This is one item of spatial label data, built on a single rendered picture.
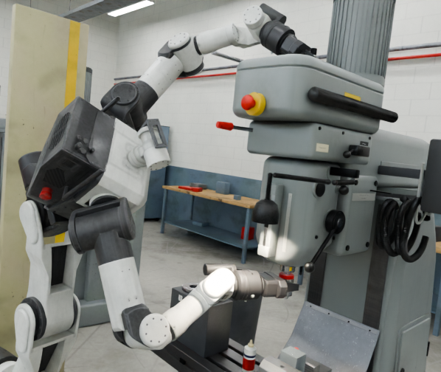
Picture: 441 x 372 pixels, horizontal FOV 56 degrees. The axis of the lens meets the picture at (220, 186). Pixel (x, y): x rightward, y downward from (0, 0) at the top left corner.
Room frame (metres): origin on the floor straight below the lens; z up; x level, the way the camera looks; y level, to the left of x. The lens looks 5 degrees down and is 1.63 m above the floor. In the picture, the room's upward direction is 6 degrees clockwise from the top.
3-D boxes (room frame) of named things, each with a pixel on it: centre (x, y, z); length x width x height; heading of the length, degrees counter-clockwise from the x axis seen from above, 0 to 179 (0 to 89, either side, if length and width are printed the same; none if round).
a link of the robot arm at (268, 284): (1.22, -0.15, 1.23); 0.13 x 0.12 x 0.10; 24
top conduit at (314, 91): (1.18, -0.36, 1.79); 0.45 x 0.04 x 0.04; 134
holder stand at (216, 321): (1.50, 0.03, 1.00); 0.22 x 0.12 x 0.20; 43
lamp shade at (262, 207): (1.09, -0.13, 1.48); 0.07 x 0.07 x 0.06
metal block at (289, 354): (1.21, -0.28, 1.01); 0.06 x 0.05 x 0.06; 46
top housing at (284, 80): (1.27, -0.25, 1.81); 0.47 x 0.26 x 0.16; 134
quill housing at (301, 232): (1.26, -0.24, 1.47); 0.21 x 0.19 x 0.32; 44
